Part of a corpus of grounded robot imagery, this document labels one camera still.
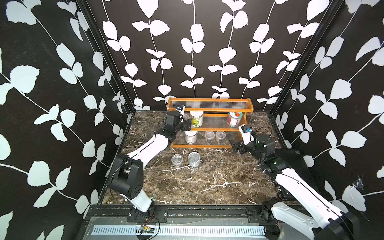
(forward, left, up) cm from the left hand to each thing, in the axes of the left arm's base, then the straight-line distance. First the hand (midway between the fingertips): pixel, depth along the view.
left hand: (185, 115), depth 88 cm
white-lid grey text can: (-7, -3, -13) cm, 15 cm away
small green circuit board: (-54, +20, -22) cm, 61 cm away
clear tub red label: (-5, -15, -15) cm, 22 cm away
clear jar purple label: (-21, +6, -17) cm, 27 cm away
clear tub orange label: (0, -1, -1) cm, 1 cm away
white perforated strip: (-54, +26, -22) cm, 64 cm away
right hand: (-15, -27, +2) cm, 32 cm away
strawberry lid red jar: (-3, -29, -1) cm, 30 cm away
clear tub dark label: (-6, -22, -15) cm, 27 cm away
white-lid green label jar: (-2, -7, -1) cm, 7 cm away
